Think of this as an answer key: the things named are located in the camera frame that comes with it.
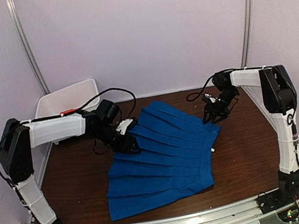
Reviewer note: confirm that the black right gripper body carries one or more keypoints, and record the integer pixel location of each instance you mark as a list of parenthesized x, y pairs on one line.
[(221, 106)]

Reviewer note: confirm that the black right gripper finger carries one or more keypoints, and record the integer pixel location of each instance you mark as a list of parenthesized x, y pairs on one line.
[(219, 118), (208, 115)]

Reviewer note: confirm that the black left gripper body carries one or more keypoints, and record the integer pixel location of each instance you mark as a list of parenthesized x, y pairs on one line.
[(116, 144)]

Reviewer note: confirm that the blue pleated skirt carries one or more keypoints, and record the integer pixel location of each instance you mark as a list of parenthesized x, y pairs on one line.
[(175, 161)]

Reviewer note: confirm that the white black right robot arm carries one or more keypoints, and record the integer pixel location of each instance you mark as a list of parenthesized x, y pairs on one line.
[(279, 98)]

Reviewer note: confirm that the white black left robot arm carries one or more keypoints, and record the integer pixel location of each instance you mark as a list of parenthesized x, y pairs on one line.
[(20, 137)]

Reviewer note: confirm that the white plastic laundry bin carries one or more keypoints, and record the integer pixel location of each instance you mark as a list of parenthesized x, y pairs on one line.
[(68, 98)]

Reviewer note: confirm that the right round circuit board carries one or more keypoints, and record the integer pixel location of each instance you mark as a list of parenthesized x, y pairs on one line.
[(289, 214)]

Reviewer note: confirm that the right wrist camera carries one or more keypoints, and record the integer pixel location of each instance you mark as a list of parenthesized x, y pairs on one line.
[(210, 98)]

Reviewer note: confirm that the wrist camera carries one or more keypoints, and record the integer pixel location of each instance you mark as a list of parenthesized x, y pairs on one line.
[(125, 125), (210, 98)]

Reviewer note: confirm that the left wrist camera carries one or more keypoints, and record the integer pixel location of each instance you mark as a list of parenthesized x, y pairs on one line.
[(125, 125)]

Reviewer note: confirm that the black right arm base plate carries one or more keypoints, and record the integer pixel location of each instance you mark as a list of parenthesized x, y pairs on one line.
[(286, 194)]

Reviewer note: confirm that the aluminium frame post right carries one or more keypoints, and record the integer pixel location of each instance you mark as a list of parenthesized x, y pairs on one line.
[(248, 9)]

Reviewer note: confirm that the aluminium frame post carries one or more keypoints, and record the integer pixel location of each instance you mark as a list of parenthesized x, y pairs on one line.
[(26, 46), (248, 9)]

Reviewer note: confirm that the aluminium frame post left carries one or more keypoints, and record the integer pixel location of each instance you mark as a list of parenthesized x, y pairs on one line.
[(26, 46)]

